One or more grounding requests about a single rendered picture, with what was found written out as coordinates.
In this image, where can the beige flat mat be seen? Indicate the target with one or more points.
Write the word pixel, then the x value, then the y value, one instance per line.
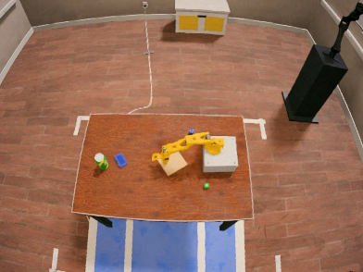
pixel 175 163

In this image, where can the green and white drink can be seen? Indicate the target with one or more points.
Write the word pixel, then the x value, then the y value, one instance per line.
pixel 101 160

